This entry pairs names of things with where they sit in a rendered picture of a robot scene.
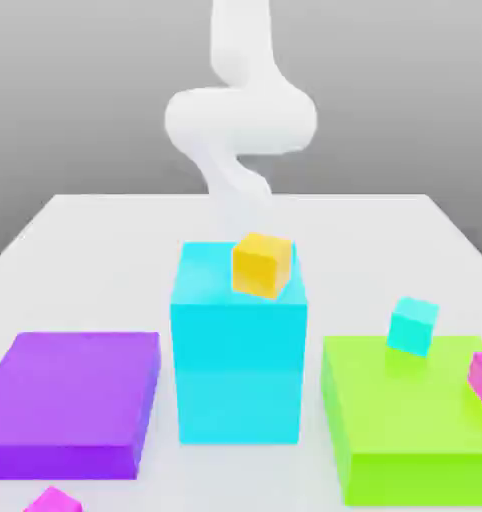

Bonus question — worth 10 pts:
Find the large purple box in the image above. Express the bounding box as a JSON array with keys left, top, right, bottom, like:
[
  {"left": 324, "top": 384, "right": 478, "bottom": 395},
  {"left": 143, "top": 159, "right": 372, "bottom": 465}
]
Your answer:
[{"left": 0, "top": 331, "right": 162, "bottom": 481}]

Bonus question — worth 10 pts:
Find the large cyan box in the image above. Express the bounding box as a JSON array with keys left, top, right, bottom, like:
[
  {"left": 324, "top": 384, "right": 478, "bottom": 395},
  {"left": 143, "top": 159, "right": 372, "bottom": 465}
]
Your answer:
[{"left": 169, "top": 240, "right": 309, "bottom": 446}]

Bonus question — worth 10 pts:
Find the large green box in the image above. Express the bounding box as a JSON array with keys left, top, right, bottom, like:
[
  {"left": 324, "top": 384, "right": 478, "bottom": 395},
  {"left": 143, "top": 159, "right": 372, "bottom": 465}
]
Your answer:
[{"left": 320, "top": 334, "right": 482, "bottom": 508}]

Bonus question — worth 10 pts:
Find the small yellow cube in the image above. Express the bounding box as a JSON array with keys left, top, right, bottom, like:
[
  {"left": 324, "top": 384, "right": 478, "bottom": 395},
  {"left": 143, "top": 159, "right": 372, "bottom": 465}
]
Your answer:
[{"left": 231, "top": 232, "right": 294, "bottom": 301}]

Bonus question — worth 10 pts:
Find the small cyan cube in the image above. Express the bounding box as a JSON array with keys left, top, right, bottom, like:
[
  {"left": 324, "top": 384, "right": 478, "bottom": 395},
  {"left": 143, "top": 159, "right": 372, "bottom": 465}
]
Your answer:
[{"left": 386, "top": 296, "right": 441, "bottom": 358}]

